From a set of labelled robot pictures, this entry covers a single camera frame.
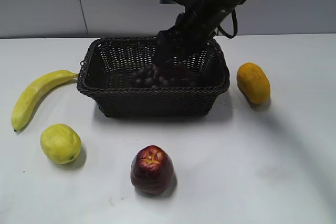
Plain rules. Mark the yellow-green lemon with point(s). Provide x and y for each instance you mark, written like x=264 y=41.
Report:
x=60 y=143

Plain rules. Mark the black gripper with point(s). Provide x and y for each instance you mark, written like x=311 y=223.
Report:
x=192 y=30

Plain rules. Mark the orange mango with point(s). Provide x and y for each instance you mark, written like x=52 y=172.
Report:
x=254 y=83

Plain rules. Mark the dark red apple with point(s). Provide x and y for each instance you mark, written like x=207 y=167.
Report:
x=152 y=170

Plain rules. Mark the yellow banana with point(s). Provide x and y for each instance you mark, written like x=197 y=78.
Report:
x=31 y=96

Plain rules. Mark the black woven basket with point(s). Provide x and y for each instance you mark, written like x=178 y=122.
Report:
x=108 y=68

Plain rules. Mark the purple grape bunch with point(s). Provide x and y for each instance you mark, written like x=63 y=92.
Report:
x=167 y=76

